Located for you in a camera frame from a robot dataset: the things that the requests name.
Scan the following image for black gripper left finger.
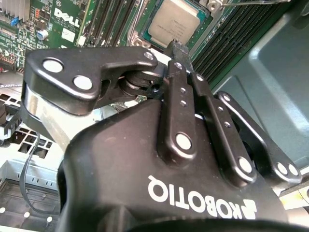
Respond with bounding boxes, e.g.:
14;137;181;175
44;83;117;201
19;40;198;166

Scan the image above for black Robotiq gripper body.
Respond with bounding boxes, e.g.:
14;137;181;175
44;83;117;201
56;99;309;232

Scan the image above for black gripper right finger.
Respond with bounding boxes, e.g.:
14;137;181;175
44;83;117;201
180;43;304;189

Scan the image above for metal socket cover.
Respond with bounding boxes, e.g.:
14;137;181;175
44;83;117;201
148;48;171;64

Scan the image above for silver CPU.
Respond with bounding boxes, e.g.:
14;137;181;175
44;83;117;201
146;0;203;48

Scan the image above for metal locking lever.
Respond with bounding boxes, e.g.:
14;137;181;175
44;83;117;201
221;0;292;6

